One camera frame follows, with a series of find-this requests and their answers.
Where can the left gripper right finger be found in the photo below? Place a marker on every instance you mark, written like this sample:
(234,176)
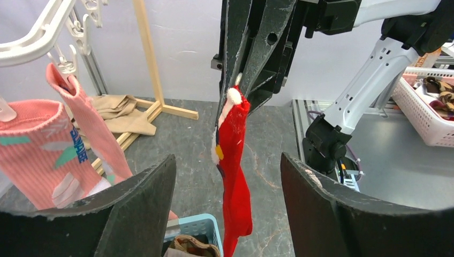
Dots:
(327,218)

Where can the pink sock green patches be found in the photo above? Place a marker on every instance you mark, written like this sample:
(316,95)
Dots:
(102,142)

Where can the beige cloth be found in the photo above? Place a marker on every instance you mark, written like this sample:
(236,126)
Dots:
(120,114)

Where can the brown beige socks pile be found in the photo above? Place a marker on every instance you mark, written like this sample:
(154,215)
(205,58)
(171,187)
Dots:
(185,245)

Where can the white clip hanger frame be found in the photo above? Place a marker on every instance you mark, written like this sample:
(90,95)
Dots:
(42,40)

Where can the wooden hanger stand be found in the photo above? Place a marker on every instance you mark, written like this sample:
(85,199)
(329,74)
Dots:
(129,66)

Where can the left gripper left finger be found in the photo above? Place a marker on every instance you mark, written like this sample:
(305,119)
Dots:
(128,219)

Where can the white plastic basket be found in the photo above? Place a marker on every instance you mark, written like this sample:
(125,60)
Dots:
(431,127)

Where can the red sock white trim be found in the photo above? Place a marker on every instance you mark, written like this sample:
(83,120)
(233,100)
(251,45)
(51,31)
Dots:
(226,151)

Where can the blue plastic basket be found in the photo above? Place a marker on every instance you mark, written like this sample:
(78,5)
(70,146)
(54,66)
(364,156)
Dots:
(202,227)

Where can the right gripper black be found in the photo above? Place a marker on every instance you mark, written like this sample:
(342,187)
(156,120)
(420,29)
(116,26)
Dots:
(258,40)

